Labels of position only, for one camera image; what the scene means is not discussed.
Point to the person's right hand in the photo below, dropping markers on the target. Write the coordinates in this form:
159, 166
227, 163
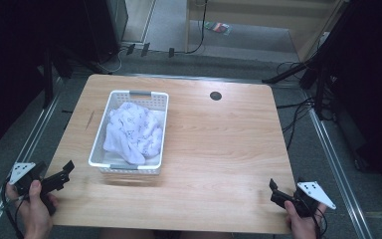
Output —
301, 225

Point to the white plastic basket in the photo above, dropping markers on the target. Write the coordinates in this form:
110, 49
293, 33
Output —
112, 162

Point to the black stand with legs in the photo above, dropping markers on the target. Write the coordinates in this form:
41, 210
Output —
320, 86

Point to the metal floor rail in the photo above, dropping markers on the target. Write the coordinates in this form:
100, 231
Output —
20, 152
340, 172

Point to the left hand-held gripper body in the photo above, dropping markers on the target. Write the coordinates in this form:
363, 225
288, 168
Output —
22, 171

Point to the dark cabinet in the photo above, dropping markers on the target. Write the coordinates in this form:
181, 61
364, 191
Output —
107, 30

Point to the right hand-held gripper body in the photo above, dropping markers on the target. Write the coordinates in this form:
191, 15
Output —
311, 194

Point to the white patterned cloth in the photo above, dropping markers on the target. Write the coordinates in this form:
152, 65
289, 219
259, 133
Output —
134, 129

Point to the black round table grommet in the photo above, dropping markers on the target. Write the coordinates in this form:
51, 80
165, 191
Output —
216, 96

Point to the black power plug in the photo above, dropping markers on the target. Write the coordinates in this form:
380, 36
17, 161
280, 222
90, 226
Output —
130, 49

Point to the colourful packet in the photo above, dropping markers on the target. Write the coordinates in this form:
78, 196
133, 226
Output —
217, 27

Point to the person's left hand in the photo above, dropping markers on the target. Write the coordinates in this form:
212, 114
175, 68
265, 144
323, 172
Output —
36, 212

